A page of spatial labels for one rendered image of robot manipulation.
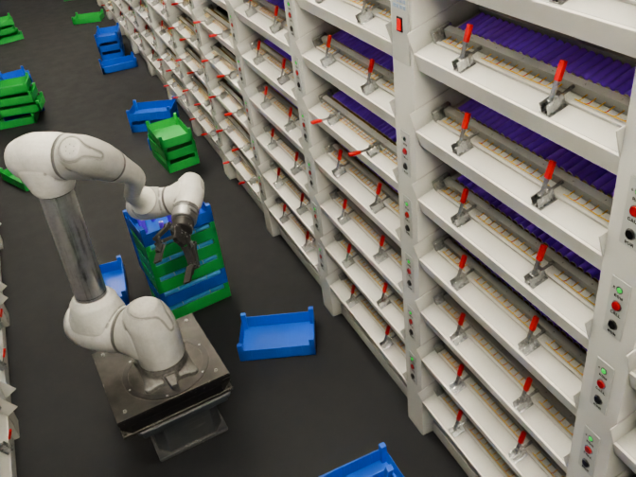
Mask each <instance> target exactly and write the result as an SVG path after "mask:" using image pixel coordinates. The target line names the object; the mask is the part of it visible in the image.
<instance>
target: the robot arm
mask: <svg viewBox="0 0 636 477"><path fill-rule="evenodd" d="M4 159H5V164H6V167H7V169H8V170H9V171H10V172H11V173H12V174H13V175H14V176H15V177H17V178H20V180H21V181H22V182H23V183H24V184H25V185H26V187H27V188H28V189H29V190H30V192H31V193H32V194H33V195H34V196H36V197H37V198H39V199H40V202H41V205H42V208H43V211H44V214H45V217H46V220H47V222H48V225H49V228H50V231H51V233H52V236H53V239H54V241H55V243H56V246H57V249H58V252H59V254H60V257H61V260H62V265H63V267H64V269H65V272H66V275H67V277H68V280H69V283H70V286H71V288H72V291H73V294H74V296H73V298H72V299H71V302H70V304H69V309H68V310H67V312H66V313H65V315H64V318H63V329H64V332H65V334H66V336H67V337H68V338H69V339H70V340H71V341H72V342H73V343H75V344H76V345H79V346H81V347H84V348H87V349H92V350H95V351H101V352H109V353H122V354H124V355H127V356H128V357H130V358H132V359H133V364H134V366H135V367H137V369H138V370H139V373H140V375H141V378H142V380H143V382H144V390H145V393H146V394H148V395H149V394H152V393H153V392H155V391H156V390H158V389H160V388H162V387H164V386H167V385H169V387H170V388H171V389H172V390H177V389H178V388H179V384H178V380H181V379H183V378H186V377H189V376H193V375H196V374H197V373H198V372H199V369H198V367H197V366H196V365H195V364H194V363H193V361H192V360H191V359H190V357H189V355H188V353H187V351H186V345H185V342H184V341H183V338H182V335H181V331H180V329H179V326H178V324H177V321H176V319H175V317H174V314H173V313H172V311H171V310H170V308H169V307H168V306H167V305H166V304H165V303H164V302H163V301H162V300H160V299H159V298H156V297H152V296H144V297H140V298H137V299H134V300H133V301H132V302H131V303H130V304H129V305H128V306H126V305H125V303H124V302H123V301H122V300H121V298H120V297H119V296H118V295H117V293H116V291H115V290H114V289H112V288H111V287H109V286H106V285H105V283H104V280H103V276H102V273H101V270H100V268H99V265H98V262H97V257H96V254H95V251H94V248H93V245H92V242H91V240H90V237H89V234H88V231H87V228H86V225H85V222H84V219H83V216H82V214H81V211H80V206H79V203H78V199H77V196H76V193H75V190H74V187H75V184H76V180H92V179H95V180H100V181H105V182H111V183H125V188H124V197H125V199H126V210H127V212H128V214H129V215H130V216H131V217H132V218H134V219H136V220H141V221H147V220H154V219H159V218H163V217H166V216H168V215H171V221H172V223H171V222H167V223H165V224H164V227H163V228H162V229H161V230H160V231H159V232H158V233H157V234H156V235H155V236H154V237H153V238H152V240H155V242H154V245H155V246H156V248H155V252H156V254H155V258H154V261H153V263H154V264H156V263H159V262H161V261H162V258H163V253H164V250H165V246H166V244H165V243H164V242H166V241H168V240H171V239H173V241H174V242H175V243H177V244H178V245H179V246H181V249H182V250H183V251H184V254H185V258H186V261H187V264H188V266H186V270H185V279H184V284H187V283H189V282H191V279H192V275H194V270H196V269H198V268H200V261H199V256H198V251H197V241H192V240H191V238H190V236H191V234H192V232H193V228H194V226H195V225H196V223H197V219H198V215H199V211H200V209H201V207H202V205H203V197H204V182H203V179H202V178H201V176H200V175H198V174H197V173H194V172H187V173H185V174H184V175H183V176H181V177H180V178H179V180H178V182H176V183H174V184H173V185H170V186H166V187H158V186H144V185H145V182H146V176H145V173H144V171H143V170H142V168H141V167H140V166H138V165H137V164H136V163H135V162H133V161H132V160H131V159H129V158H128V157H127V156H126V155H125V154H124V153H122V152H121V151H120V150H118V149H116V148H115V147H113V146H112V145H110V144H108V143H106V142H104V141H102V140H99V139H97V138H94V137H92V136H89V135H85V134H74V133H64V132H29V133H26V134H24V135H22V136H20V137H18V138H16V139H14V140H13V141H11V142H10V143H9V144H8V145H7V147H6V149H5V153H4ZM169 229H170V233H171V236H169V237H167V238H163V239H160V237H162V236H163V235H164V234H165V233H166V232H167V230H169ZM186 244H187V246H186V247H184V245H186Z"/></svg>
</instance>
